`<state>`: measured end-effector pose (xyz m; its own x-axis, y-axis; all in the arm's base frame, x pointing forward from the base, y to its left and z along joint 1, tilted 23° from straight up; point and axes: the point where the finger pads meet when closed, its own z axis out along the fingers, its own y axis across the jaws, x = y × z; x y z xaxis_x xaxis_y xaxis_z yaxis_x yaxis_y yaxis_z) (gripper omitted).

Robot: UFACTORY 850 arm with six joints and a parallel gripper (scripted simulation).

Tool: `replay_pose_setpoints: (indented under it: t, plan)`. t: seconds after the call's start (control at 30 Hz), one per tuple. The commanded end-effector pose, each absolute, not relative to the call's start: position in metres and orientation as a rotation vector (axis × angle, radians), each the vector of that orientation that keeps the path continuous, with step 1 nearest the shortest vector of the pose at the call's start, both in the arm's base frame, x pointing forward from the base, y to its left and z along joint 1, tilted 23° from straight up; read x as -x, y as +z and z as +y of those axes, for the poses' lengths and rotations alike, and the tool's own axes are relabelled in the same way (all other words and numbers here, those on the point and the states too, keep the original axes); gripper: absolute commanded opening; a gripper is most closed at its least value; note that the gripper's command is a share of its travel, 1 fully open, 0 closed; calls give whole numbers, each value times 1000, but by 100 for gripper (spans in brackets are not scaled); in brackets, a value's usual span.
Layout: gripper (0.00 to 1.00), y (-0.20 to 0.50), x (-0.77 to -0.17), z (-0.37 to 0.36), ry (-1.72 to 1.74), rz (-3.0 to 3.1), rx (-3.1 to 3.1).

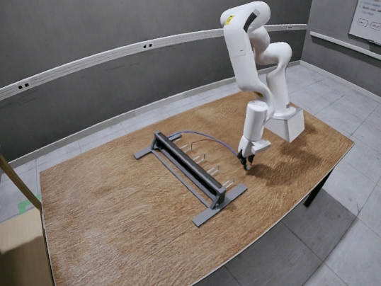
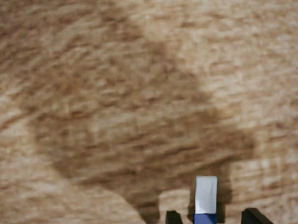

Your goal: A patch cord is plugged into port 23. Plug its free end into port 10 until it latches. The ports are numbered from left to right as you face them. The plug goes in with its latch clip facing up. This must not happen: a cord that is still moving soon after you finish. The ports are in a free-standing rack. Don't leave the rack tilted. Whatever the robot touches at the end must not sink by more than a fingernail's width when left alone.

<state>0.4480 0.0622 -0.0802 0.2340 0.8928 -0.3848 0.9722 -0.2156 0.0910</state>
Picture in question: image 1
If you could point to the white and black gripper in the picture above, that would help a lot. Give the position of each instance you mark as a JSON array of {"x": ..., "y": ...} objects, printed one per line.
[{"x": 245, "y": 149}]

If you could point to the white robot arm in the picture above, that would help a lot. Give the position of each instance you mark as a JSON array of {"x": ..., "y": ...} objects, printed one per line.
[{"x": 251, "y": 18}]

